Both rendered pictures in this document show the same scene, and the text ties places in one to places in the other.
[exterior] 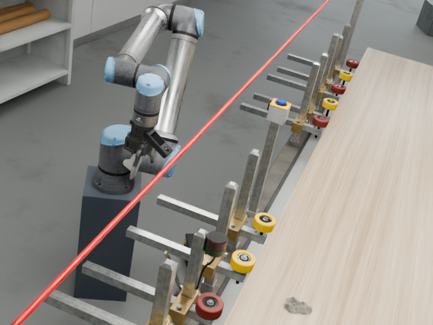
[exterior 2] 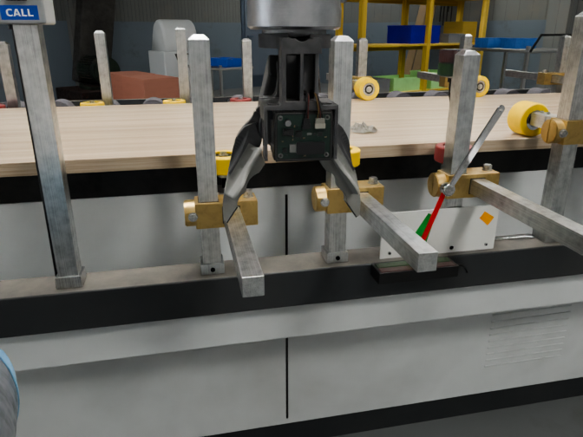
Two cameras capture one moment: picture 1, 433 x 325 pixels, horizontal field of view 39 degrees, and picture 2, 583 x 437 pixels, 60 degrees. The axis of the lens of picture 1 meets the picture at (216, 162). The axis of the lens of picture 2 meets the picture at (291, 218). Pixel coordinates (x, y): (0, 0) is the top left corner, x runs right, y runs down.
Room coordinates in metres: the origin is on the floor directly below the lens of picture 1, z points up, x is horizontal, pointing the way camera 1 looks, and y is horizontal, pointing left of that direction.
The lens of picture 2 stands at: (2.13, 0.74, 1.14)
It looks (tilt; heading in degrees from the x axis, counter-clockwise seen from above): 20 degrees down; 243
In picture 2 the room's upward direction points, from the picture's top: straight up
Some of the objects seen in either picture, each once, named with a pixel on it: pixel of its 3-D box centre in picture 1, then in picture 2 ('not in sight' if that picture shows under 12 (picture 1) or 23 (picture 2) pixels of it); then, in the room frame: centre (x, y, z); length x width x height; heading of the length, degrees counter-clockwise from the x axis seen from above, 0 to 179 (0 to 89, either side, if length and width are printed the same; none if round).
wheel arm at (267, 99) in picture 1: (290, 108); not in sight; (3.06, -0.34, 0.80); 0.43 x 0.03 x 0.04; 76
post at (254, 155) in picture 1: (241, 206); (206, 173); (1.87, -0.13, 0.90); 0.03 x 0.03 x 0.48; 76
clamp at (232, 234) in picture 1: (236, 225); (220, 211); (1.85, -0.12, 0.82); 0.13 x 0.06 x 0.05; 166
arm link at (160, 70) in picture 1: (153, 80); not in sight; (2.01, 0.28, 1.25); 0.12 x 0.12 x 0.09; 88
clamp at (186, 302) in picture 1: (185, 304); (461, 182); (1.36, 0.00, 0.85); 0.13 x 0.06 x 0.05; 166
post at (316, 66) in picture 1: (305, 106); not in sight; (2.84, -0.38, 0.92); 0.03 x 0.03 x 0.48; 76
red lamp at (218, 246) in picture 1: (216, 240); (455, 55); (1.37, -0.05, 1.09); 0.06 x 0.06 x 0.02
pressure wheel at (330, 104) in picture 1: (328, 109); not in sight; (3.01, -0.53, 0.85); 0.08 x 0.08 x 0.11
